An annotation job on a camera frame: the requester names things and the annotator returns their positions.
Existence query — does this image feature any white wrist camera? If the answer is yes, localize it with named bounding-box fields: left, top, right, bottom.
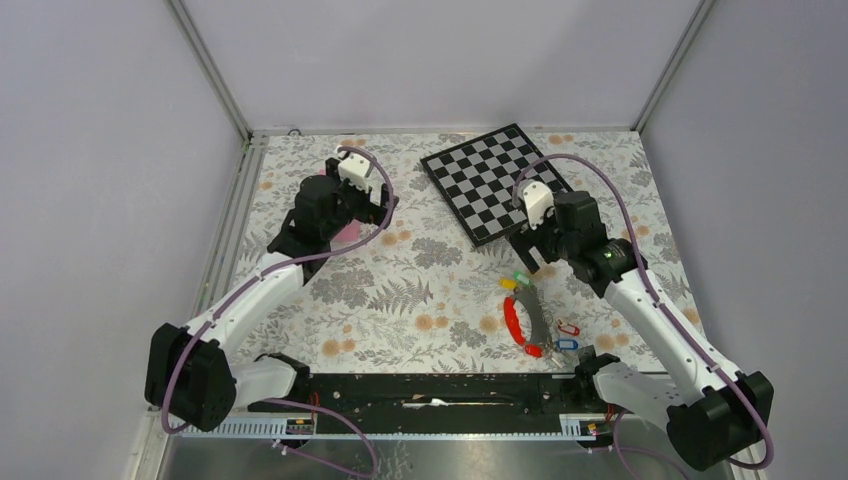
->
left=336, top=148, right=372, bottom=193
left=519, top=181, right=554, bottom=230

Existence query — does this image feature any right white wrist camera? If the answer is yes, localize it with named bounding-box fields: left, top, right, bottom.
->
left=519, top=181, right=554, bottom=230

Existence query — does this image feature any blue tag key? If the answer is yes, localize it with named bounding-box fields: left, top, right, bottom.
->
left=554, top=338, right=580, bottom=352

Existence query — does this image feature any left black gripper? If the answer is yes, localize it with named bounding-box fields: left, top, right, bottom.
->
left=322, top=158, right=397, bottom=240

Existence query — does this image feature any green tag key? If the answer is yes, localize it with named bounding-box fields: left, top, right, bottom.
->
left=513, top=272, right=532, bottom=286

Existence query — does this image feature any pink plastic box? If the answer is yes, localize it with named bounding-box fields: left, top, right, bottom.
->
left=333, top=220, right=361, bottom=244

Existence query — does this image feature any floral table mat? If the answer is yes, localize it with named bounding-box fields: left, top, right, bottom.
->
left=235, top=132, right=700, bottom=373

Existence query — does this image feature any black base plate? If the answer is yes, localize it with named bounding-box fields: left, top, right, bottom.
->
left=286, top=373, right=622, bottom=437

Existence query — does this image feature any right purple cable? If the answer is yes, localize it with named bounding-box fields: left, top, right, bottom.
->
left=511, top=154, right=776, bottom=480

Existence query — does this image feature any black grey checkerboard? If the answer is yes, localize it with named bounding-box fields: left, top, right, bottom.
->
left=421, top=123, right=542, bottom=247

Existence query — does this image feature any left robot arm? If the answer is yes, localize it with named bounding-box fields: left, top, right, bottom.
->
left=144, top=172, right=399, bottom=434

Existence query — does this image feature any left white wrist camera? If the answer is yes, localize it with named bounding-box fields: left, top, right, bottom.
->
left=336, top=148, right=372, bottom=193

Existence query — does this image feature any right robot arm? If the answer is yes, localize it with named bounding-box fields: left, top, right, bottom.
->
left=510, top=182, right=774, bottom=471

